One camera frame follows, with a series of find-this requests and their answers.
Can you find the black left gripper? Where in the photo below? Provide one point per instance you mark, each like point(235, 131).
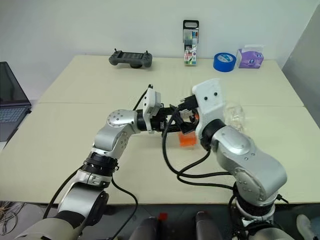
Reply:
point(160, 118)

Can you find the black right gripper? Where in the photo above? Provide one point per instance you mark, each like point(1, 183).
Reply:
point(189, 102)

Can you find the clear bottle with orange drink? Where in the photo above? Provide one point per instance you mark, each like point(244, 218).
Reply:
point(187, 140)

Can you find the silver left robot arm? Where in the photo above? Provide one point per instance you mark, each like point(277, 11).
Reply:
point(112, 135)

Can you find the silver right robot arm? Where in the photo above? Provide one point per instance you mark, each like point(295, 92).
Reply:
point(240, 150)

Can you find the blue tape roll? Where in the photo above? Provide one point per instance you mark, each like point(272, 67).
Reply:
point(224, 62)

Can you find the marker pen pack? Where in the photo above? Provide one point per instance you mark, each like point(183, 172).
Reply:
point(190, 43)

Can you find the grey handheld remote controller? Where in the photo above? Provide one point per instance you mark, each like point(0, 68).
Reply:
point(130, 59)

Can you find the purple tissue box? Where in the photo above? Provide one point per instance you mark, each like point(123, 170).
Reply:
point(250, 58)

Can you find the small red object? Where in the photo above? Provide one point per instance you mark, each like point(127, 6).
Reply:
point(163, 216)

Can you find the dark rounded shape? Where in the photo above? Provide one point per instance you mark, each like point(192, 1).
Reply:
point(147, 228)
point(207, 226)

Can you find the grey partition panel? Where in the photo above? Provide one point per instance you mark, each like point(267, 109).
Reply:
point(305, 62)

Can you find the white shoe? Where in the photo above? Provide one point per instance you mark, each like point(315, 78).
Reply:
point(305, 225)

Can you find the dark grey laptop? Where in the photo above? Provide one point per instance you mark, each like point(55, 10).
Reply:
point(11, 92)

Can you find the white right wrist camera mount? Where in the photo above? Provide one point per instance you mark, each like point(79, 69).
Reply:
point(208, 100)

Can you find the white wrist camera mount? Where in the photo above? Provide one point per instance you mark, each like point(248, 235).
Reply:
point(208, 100)
point(151, 107)

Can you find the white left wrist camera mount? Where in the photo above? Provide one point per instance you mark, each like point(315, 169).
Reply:
point(151, 107)

